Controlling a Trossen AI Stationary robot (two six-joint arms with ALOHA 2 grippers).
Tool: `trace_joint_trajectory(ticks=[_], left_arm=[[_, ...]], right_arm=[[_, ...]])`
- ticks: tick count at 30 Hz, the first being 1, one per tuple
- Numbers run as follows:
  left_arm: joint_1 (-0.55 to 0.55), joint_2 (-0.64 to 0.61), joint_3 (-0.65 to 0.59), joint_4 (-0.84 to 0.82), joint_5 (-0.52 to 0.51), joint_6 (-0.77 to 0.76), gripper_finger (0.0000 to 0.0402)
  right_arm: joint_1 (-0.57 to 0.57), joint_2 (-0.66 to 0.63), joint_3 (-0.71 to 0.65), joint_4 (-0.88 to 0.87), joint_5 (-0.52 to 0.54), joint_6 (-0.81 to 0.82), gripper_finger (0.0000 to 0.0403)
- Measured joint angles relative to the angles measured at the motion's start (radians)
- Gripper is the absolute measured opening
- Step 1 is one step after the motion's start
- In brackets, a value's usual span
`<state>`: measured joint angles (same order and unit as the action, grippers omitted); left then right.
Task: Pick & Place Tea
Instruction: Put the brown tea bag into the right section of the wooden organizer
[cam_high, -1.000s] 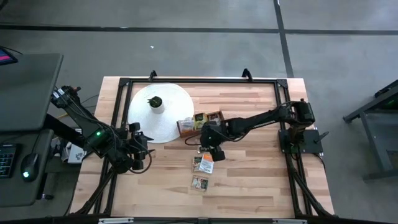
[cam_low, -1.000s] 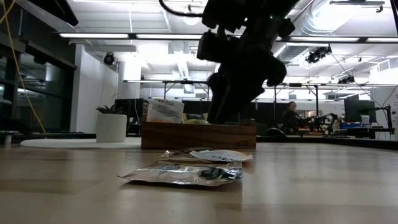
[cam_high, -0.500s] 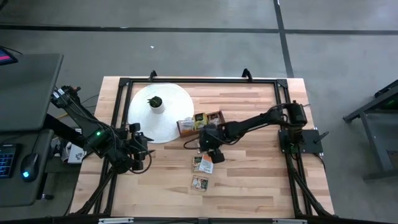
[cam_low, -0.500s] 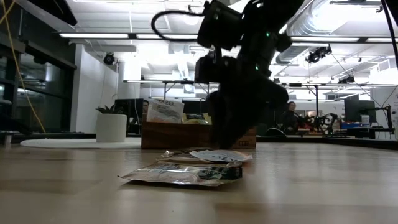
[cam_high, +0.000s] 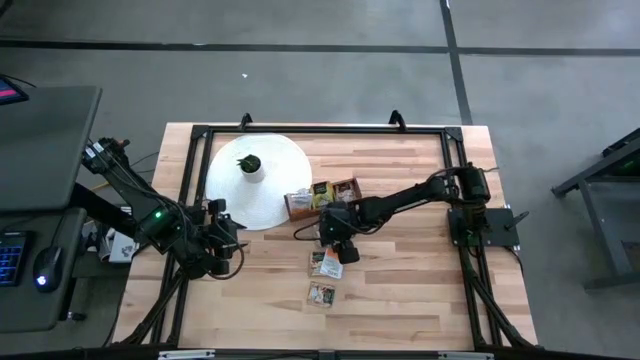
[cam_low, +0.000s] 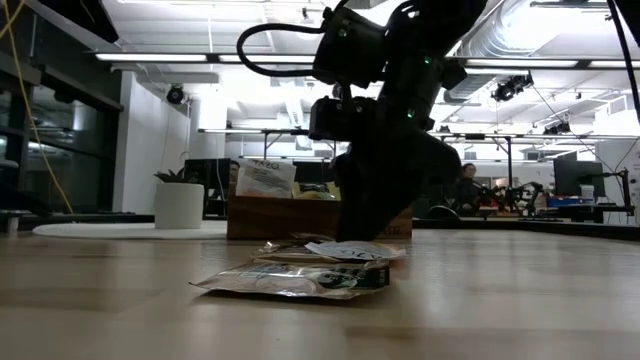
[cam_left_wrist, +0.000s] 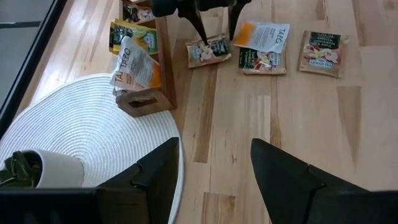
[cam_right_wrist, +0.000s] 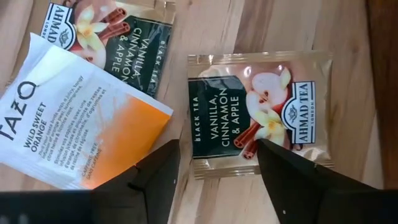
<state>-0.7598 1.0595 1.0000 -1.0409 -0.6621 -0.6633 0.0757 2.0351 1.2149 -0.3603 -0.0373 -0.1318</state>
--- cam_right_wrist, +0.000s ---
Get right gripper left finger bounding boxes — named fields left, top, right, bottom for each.
left=91, top=139, right=181, bottom=224

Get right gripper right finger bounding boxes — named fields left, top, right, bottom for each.
left=257, top=139, right=374, bottom=224

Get gold vanilla cinnamon tea bag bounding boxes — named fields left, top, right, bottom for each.
left=40, top=0, right=177, bottom=99
left=186, top=51, right=335, bottom=180

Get wooden three-compartment tray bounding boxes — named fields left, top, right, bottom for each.
left=365, top=0, right=398, bottom=190

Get white orange Tazo tea bag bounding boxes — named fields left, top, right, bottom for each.
left=0, top=32, right=174, bottom=190

